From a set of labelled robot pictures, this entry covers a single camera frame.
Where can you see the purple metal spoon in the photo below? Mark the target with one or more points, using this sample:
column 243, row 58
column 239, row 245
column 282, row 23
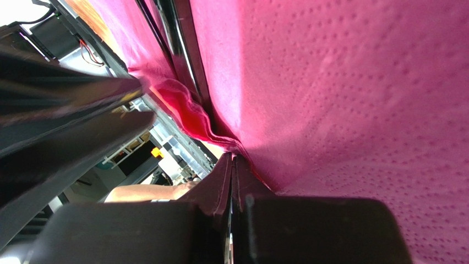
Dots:
column 143, row 7

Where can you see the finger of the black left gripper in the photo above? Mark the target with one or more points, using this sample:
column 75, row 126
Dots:
column 40, row 98
column 32, row 177

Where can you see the person's forearm in background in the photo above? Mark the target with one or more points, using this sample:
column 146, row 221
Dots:
column 149, row 192

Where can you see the magenta paper napkin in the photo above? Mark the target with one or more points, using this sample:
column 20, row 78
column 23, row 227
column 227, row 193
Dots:
column 331, row 98

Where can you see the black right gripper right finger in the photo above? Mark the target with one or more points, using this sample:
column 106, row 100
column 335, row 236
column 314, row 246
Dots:
column 268, row 228

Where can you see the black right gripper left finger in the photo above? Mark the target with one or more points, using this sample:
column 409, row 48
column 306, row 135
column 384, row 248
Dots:
column 192, row 229

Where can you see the black table knife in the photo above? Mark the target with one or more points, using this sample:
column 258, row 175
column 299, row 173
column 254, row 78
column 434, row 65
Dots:
column 181, row 38

